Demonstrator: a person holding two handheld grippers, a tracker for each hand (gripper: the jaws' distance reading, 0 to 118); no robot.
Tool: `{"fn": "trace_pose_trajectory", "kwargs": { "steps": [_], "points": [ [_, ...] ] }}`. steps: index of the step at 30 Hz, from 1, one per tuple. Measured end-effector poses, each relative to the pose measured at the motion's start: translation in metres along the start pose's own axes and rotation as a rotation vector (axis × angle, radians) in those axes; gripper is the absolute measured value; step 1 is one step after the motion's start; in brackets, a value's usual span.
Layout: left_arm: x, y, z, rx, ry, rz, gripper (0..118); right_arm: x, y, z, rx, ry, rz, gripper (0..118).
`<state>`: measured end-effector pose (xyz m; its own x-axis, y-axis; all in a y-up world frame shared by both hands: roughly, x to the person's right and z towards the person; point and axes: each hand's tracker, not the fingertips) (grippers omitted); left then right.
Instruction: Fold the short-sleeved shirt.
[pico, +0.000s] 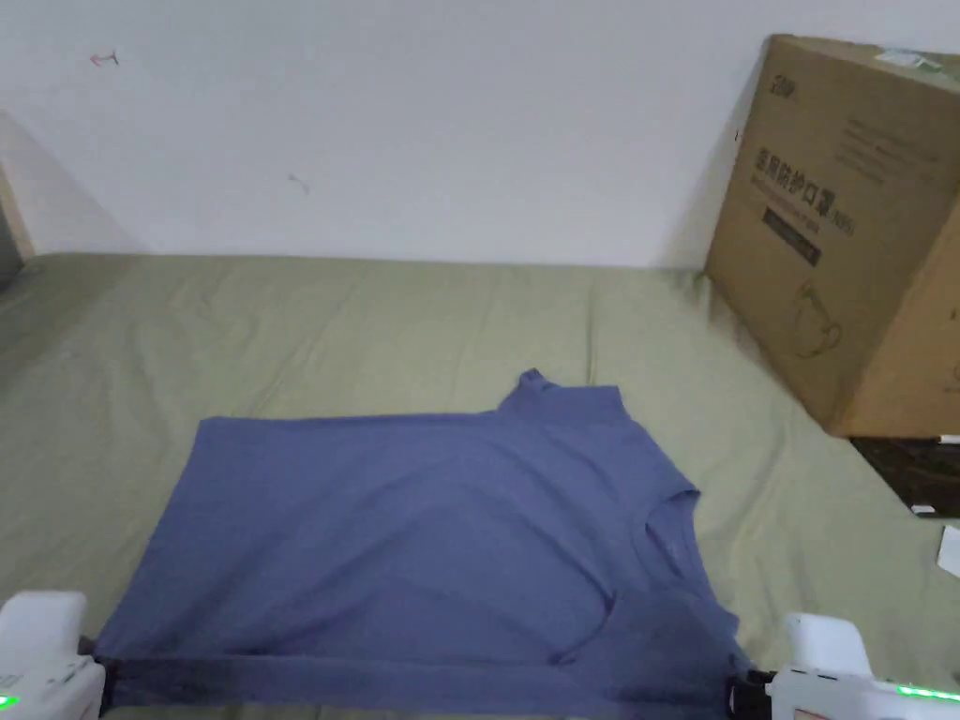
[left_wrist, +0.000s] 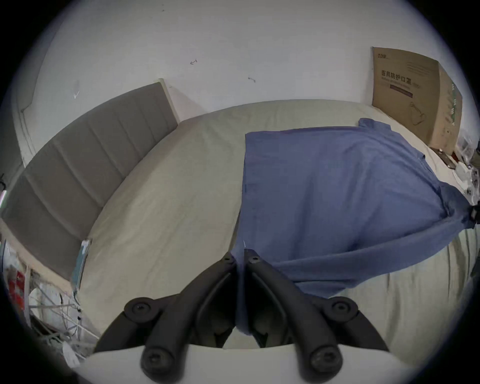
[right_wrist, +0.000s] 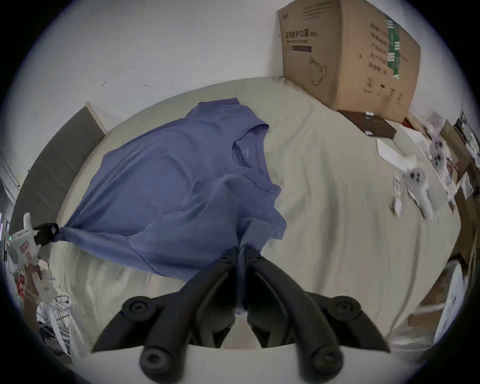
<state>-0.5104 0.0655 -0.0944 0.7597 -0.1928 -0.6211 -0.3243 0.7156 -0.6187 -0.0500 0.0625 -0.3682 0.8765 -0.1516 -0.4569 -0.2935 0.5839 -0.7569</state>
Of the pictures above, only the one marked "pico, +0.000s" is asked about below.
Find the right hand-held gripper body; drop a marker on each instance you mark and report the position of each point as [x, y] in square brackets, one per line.
[832, 675]

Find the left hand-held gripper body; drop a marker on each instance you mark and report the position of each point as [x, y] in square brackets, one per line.
[41, 660]

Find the blue shirt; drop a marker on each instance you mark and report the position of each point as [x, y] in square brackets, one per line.
[405, 555]

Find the white card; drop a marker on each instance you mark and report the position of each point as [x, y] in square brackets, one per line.
[951, 551]

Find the black bag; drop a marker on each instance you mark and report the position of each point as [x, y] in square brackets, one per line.
[919, 472]

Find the bed with pale green sheet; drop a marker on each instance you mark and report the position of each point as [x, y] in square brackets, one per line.
[337, 330]

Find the brown cardboard carton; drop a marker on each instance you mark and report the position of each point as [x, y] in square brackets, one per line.
[840, 225]

